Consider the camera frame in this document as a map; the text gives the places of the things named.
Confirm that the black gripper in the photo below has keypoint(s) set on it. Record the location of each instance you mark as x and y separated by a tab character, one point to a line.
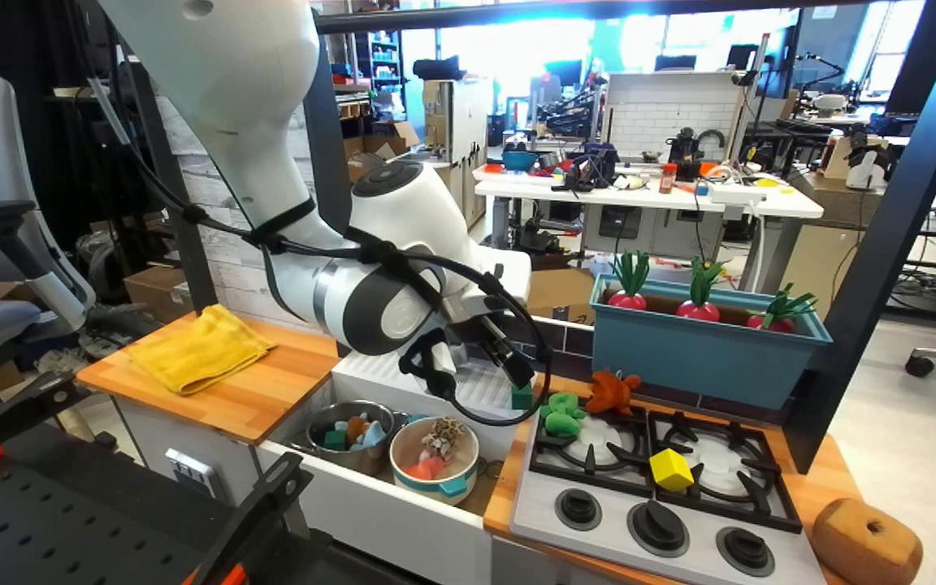
488	345

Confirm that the green cube block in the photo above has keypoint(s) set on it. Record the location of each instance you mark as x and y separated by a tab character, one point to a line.
523	397
335	439

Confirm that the green plush toy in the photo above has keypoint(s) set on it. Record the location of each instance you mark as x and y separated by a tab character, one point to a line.
564	416

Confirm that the orange plush toy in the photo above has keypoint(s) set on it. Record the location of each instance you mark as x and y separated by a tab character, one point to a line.
613	393

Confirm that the leopard print plush toy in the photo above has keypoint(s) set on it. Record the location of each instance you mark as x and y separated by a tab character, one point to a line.
444	439

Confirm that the pink bunny plush toy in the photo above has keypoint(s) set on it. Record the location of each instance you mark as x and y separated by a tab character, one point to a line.
426	465

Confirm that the blue and brown plush toy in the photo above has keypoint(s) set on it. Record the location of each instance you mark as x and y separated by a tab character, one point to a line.
369	435

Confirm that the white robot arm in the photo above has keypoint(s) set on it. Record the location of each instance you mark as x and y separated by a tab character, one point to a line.
251	66

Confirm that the black stove knob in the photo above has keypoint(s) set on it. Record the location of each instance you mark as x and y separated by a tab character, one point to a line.
746	550
659	526
578	509

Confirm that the grey toy stove black grates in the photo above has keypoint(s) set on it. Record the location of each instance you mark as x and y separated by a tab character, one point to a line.
609	539

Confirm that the yellow towel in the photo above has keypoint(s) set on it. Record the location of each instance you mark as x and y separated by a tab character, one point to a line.
197	345

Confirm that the brown cardboard box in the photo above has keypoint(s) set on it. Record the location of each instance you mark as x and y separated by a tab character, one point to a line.
158	293
556	293

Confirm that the teal pot cream inside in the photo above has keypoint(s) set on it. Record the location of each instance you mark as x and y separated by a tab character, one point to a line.
455	482

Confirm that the red radish toy green leaves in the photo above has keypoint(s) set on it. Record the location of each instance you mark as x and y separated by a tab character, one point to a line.
630	284
783	309
701	293

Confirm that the yellow block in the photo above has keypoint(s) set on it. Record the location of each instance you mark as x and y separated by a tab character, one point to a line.
672	473

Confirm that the teal planter box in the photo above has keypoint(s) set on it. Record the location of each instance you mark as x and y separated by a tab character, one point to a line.
708	357

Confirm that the white sink basin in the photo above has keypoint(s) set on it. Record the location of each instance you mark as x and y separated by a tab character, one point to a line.
382	522

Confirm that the white workshop table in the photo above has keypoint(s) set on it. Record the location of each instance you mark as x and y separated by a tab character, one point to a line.
650	196

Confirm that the whitewashed wood backsplash panel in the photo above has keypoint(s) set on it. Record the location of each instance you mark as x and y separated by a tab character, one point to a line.
219	278

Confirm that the brown wooden rock with hole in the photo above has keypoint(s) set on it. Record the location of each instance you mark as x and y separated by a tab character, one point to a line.
863	539

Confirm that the blue metal beam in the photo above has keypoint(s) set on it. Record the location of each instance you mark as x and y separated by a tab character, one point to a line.
893	214

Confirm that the black perforated board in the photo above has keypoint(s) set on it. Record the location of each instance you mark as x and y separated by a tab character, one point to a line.
56	532

